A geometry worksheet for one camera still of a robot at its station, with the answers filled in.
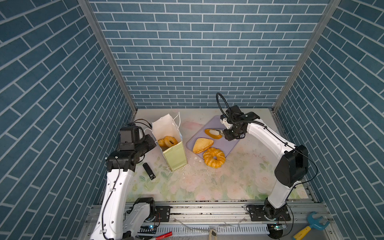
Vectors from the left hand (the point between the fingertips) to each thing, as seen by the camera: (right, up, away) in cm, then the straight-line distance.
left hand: (154, 138), depth 72 cm
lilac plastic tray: (+39, -8, +29) cm, 50 cm away
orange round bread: (+3, -4, +21) cm, 21 cm away
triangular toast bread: (+23, -6, +23) cm, 34 cm away
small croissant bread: (+32, -1, +25) cm, 40 cm away
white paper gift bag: (+10, -8, 0) cm, 13 cm away
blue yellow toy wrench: (+77, -40, -2) cm, 86 cm away
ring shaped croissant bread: (+28, -11, +19) cm, 36 cm away
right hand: (+38, +1, +15) cm, 41 cm away
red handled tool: (+7, -44, -4) cm, 45 cm away
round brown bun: (-1, -6, +17) cm, 18 cm away
